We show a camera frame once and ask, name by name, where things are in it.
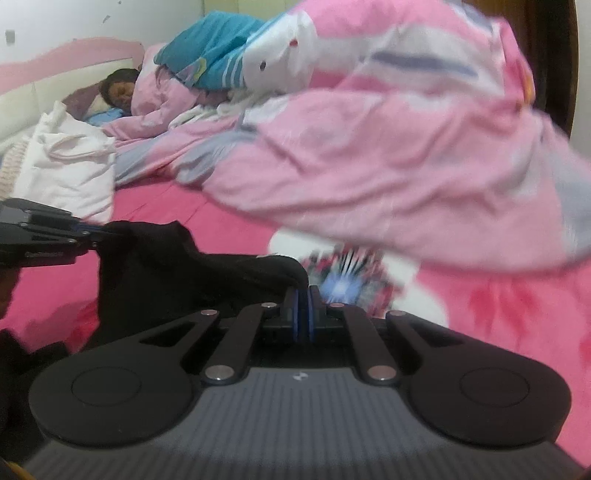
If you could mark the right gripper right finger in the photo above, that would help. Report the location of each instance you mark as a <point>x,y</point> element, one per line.
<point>348,332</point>

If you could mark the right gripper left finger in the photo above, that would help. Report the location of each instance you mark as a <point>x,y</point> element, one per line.
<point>266,334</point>

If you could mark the black Smile t-shirt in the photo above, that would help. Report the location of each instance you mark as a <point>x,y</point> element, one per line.
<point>148,275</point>

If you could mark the white tote bag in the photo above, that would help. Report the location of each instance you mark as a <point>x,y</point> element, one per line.
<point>68,164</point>

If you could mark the beige knitted pillow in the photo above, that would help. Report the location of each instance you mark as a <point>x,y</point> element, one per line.
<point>11,165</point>

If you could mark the pink white headboard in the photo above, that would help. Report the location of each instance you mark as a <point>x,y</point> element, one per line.
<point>30,88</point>

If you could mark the sleeping person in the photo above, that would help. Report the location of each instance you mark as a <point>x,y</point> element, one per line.
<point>118,87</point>

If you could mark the pink floral bed sheet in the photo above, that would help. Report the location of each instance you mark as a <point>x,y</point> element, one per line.
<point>545,316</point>

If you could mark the light pink quilt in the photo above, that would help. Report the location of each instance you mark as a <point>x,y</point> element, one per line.
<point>407,125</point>

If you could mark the teal striped blanket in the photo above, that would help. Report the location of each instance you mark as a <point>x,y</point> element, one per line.
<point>210,54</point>

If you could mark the dark wooden door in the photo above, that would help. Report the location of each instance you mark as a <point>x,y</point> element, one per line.
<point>547,32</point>

